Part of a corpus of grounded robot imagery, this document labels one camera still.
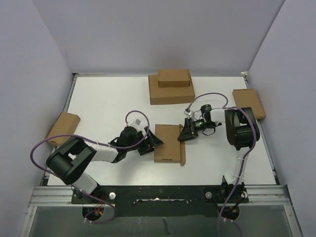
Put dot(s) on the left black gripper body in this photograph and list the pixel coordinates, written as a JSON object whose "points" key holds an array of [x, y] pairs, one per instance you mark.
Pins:
{"points": [[143, 146]]}

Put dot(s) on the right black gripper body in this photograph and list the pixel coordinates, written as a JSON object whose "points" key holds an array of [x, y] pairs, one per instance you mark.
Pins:
{"points": [[199, 125]]}

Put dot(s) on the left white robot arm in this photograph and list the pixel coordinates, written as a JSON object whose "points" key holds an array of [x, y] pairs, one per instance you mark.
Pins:
{"points": [[70, 160]]}

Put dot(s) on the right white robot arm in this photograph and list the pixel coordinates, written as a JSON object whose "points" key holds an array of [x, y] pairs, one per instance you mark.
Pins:
{"points": [[242, 133]]}

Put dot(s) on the large closed cardboard box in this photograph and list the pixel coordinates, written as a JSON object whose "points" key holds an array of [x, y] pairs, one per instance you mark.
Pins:
{"points": [[169, 95]]}

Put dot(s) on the small closed cardboard box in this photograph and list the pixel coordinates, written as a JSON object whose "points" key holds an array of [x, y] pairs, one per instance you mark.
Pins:
{"points": [[173, 78]]}

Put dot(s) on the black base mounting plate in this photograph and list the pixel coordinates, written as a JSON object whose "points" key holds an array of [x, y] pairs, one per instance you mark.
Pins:
{"points": [[163, 201]]}

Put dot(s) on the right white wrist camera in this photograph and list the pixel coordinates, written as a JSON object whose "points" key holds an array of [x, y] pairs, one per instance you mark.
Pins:
{"points": [[189, 113]]}

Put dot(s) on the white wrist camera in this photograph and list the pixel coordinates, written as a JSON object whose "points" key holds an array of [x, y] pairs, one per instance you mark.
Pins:
{"points": [[189, 113], [135, 124]]}

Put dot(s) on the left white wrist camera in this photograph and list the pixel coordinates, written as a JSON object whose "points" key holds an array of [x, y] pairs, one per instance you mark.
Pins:
{"points": [[135, 124]]}

